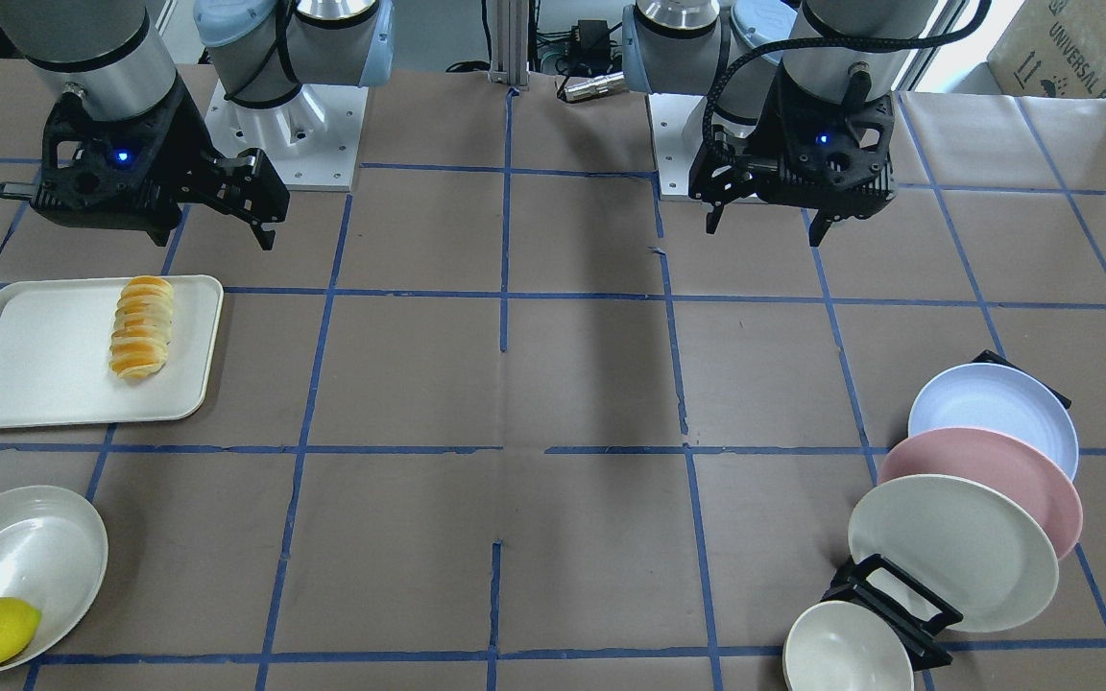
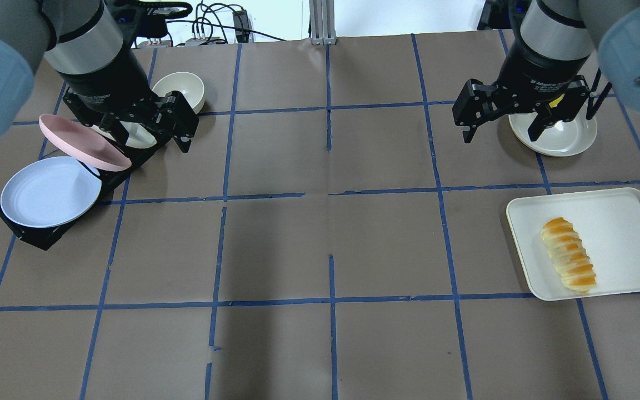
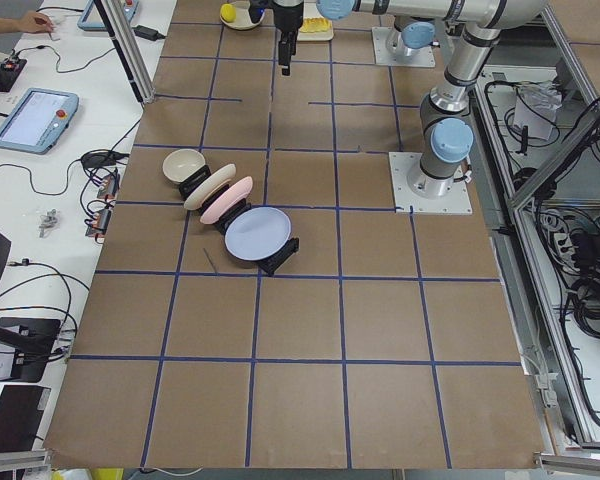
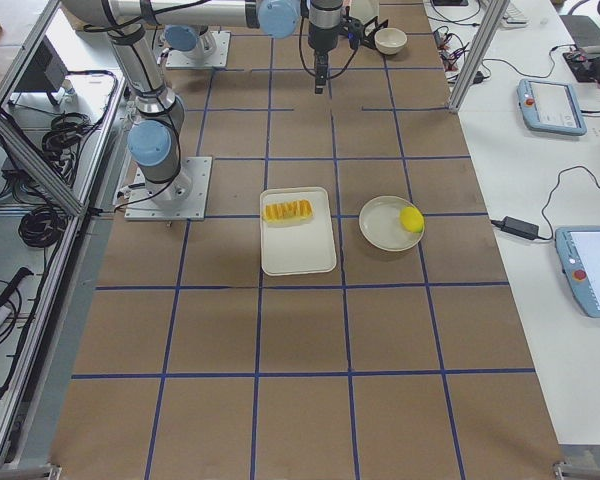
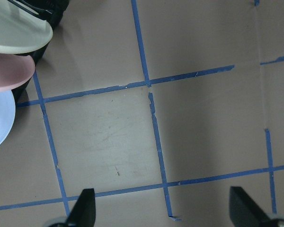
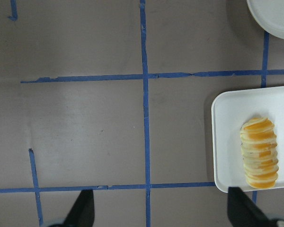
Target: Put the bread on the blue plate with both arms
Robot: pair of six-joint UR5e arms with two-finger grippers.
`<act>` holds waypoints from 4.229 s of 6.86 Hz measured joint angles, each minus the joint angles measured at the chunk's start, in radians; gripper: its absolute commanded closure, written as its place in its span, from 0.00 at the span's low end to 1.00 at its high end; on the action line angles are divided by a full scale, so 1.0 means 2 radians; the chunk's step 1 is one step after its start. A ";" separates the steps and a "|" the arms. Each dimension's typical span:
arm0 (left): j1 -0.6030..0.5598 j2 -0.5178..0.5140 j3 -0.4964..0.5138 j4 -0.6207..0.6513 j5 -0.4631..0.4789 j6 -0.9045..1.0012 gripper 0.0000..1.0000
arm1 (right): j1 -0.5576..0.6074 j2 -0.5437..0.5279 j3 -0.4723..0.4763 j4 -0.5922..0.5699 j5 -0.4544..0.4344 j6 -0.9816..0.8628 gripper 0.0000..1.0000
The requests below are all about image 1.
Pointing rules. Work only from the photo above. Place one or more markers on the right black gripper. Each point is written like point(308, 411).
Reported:
point(180, 144)

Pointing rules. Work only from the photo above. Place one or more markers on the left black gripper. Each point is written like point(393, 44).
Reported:
point(764, 123)

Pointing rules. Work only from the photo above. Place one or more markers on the orange striped bread roll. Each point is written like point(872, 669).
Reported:
point(142, 329)

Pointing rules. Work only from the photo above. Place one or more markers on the blue plate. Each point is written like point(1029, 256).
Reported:
point(996, 397)

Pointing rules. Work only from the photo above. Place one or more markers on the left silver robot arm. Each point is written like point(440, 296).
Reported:
point(708, 66)

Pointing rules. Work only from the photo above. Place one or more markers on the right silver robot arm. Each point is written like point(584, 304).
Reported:
point(292, 77)

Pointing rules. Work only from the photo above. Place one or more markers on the pink plate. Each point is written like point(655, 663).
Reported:
point(1003, 463)

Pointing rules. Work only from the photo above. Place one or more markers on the cream white plate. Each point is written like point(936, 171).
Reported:
point(974, 548)

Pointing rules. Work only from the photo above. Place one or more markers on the white rectangular tray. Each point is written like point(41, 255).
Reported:
point(54, 354)

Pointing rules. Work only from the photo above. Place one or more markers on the silver metal cylinder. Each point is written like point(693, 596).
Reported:
point(589, 89)

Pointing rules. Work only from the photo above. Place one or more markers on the black power adapter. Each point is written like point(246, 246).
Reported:
point(589, 48)

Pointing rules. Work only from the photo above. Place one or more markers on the cardboard box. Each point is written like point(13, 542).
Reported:
point(1053, 49)

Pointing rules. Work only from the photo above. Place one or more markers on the white shallow bowl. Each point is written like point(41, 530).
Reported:
point(54, 556)

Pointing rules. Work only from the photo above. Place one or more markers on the small cream bowl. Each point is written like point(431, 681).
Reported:
point(835, 645)

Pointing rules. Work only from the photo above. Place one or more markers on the black dish rack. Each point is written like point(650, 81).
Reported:
point(916, 614)

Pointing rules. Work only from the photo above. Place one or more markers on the aluminium frame post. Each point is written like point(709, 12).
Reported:
point(509, 36)

